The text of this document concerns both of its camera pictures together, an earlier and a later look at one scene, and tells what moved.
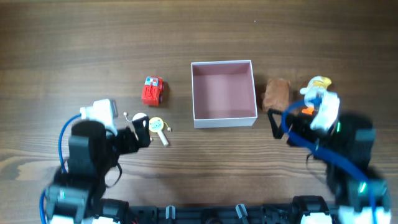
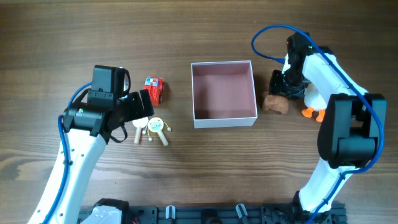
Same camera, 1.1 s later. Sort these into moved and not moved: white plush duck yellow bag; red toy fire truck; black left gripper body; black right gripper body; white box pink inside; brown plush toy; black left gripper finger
Moved: black left gripper body; black left gripper finger; black right gripper body
Not moved: white plush duck yellow bag; white box pink inside; brown plush toy; red toy fire truck
